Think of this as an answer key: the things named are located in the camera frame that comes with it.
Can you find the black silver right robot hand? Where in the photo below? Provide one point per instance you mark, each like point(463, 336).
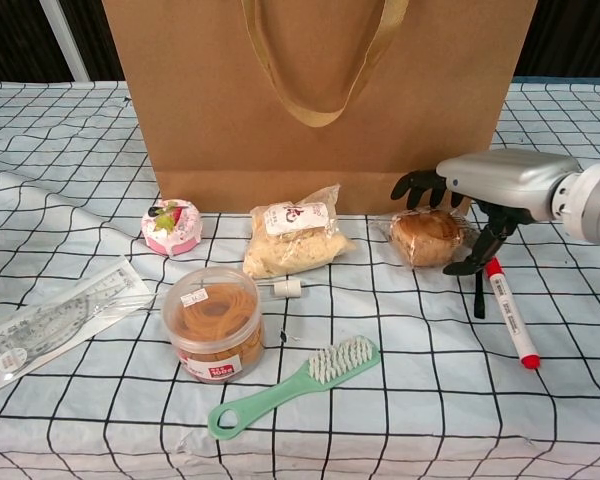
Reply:
point(505, 182)

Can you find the brown bun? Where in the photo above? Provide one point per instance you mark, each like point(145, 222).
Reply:
point(425, 240)

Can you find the bagged pale crumbly bread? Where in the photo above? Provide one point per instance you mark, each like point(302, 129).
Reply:
point(290, 245)

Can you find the clear jar of rubber bands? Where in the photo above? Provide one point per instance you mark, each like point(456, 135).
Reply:
point(215, 320)

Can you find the pink strawberry cake cup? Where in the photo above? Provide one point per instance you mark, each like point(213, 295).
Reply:
point(172, 227)

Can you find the grey silver right robot arm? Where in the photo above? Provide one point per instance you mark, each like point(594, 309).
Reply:
point(595, 205)

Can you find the dark blue table cover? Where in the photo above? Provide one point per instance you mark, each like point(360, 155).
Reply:
point(565, 80)

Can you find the black plastic spoon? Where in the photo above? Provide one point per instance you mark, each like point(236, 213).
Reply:
point(479, 300)

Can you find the red white marker pen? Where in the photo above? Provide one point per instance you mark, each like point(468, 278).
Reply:
point(510, 315)

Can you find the white black checked tablecloth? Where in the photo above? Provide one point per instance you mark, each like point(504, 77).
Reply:
point(430, 400)

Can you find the small white cap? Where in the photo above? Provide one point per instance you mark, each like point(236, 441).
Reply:
point(286, 289)

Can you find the brown paper bag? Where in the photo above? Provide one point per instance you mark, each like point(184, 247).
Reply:
point(230, 125)

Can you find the green plastic brush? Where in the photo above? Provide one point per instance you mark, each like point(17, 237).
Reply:
point(290, 385)

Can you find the packaged clear ruler set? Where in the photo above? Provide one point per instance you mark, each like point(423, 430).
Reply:
point(55, 320)

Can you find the white partition post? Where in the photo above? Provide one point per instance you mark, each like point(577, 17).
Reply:
point(67, 40)

